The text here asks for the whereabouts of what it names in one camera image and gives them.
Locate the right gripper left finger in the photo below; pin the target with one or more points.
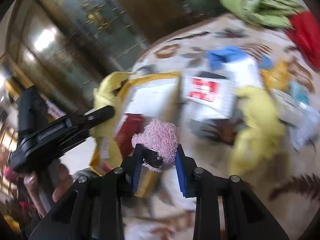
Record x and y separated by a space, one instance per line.
132 167

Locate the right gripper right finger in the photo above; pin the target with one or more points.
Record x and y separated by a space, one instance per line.
185 167

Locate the pink fuzzy soft cloth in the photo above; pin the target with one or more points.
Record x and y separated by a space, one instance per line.
161 139

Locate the yellow towel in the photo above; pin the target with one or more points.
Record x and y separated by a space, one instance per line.
107 153
260 140

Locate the blue towel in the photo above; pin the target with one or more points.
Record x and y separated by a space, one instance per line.
225 55

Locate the person's left hand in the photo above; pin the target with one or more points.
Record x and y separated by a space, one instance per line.
42 192

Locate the red and white packet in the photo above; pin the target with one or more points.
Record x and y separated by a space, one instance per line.
217 94

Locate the floral beige carpet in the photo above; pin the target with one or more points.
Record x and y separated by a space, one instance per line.
208 137

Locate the wooden glass door cabinet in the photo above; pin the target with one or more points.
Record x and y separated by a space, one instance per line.
66 47

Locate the green rolled blanket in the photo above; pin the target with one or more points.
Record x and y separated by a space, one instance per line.
267 13

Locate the red quilted jacket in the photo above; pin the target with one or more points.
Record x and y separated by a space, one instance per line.
305 35

